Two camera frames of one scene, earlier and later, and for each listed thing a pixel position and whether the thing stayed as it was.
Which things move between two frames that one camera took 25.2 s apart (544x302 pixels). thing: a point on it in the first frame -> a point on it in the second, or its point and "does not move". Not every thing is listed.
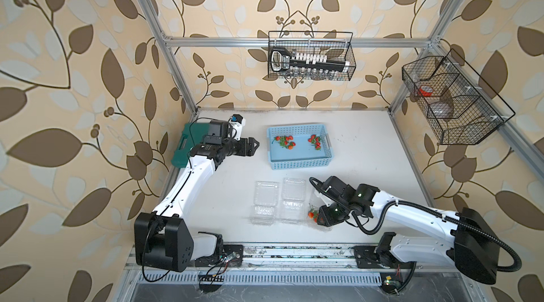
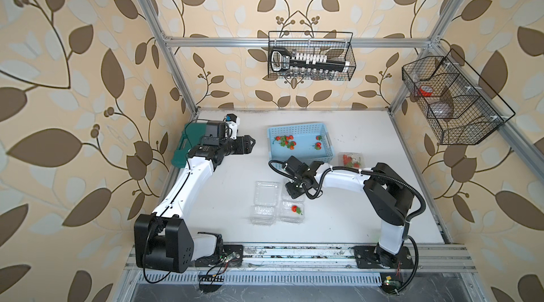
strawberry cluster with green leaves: (285, 142) does not move
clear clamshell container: (317, 200) -> (350, 159)
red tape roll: (426, 91) does not move
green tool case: (193, 135) does not move
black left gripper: (249, 149) does not move
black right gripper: (325, 219) -> (291, 191)
